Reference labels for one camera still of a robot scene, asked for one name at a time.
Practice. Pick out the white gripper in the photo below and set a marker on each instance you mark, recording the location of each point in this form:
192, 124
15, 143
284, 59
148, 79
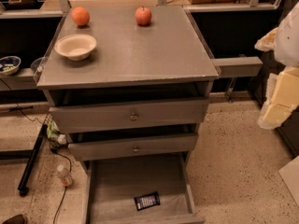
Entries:
289, 44

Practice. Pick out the dark blue rxbar wrapper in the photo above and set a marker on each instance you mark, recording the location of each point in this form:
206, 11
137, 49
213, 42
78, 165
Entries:
147, 201

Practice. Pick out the grey drawer cabinet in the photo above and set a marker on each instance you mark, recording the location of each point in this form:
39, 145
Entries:
165, 60

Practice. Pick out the brass top drawer knob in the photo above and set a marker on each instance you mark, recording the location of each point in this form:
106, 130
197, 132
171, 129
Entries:
133, 116

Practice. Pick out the brass drawer knob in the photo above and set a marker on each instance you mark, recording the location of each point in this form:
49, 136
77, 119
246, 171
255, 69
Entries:
136, 149
133, 116

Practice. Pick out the brass middle drawer knob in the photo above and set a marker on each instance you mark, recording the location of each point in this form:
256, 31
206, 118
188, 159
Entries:
136, 149

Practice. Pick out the grey bottom drawer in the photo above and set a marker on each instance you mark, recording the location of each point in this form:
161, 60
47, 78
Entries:
113, 184

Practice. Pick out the grey drawer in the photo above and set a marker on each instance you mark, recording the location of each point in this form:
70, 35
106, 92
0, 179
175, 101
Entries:
111, 149
115, 116
113, 184

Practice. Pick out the grey middle drawer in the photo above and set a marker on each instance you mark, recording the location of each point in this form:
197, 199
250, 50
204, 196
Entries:
111, 149

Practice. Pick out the grey top drawer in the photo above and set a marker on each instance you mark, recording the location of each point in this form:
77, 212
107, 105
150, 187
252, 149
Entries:
115, 116

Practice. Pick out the red apple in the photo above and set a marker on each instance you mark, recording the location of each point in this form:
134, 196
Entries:
143, 16

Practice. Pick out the white bowl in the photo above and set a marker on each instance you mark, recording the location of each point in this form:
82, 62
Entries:
75, 47

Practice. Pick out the green white bottle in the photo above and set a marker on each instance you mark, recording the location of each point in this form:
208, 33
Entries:
54, 135

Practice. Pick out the clear plastic bottle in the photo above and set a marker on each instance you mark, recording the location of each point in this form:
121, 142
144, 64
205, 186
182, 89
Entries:
65, 176

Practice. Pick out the clear plastic container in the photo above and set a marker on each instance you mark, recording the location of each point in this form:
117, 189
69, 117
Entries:
37, 66

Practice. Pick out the blue patterned bowl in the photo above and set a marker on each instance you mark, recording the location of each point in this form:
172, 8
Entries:
9, 65

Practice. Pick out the black stand leg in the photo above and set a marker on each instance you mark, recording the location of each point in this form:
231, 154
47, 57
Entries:
22, 188

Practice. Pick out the dark shoe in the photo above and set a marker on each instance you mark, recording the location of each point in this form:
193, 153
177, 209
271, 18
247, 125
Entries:
18, 219

